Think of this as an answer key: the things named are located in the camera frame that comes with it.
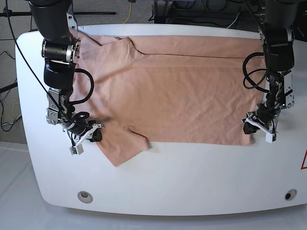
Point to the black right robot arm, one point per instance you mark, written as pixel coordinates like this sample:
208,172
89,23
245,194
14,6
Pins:
60,49

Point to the red triangle sticker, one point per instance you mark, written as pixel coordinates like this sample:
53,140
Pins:
304,163

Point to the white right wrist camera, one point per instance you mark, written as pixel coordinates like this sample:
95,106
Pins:
76,150

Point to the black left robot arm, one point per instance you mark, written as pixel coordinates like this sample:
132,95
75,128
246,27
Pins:
277,36

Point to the left table grommet hole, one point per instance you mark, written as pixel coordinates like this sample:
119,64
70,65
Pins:
85,197

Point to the table grommet hole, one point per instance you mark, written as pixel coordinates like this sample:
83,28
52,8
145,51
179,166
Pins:
290,195
85,197

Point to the peach pink T-shirt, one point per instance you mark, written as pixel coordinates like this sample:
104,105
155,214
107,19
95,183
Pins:
167,89

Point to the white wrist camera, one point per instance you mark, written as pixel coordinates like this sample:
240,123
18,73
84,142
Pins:
271,137
76,150

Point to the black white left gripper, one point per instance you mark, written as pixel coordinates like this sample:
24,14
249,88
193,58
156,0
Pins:
262,118

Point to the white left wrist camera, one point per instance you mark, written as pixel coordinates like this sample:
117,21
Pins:
271,137

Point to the right table grommet hole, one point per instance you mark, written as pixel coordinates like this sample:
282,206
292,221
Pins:
290,195

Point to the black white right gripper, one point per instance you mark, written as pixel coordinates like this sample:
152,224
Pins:
78,132

